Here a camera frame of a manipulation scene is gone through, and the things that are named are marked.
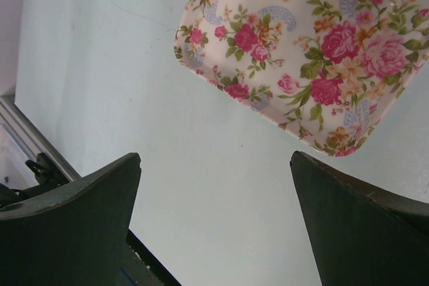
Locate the floral pattern tray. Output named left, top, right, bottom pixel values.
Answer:
left=174, top=0, right=428, bottom=157

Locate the aluminium frame rail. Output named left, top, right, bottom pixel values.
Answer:
left=1, top=95, right=80, bottom=182

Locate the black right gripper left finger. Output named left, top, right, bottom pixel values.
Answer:
left=0, top=152, right=142, bottom=286

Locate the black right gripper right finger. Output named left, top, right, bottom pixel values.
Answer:
left=290, top=151, right=428, bottom=285

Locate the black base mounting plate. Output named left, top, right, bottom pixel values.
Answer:
left=0, top=151, right=182, bottom=286

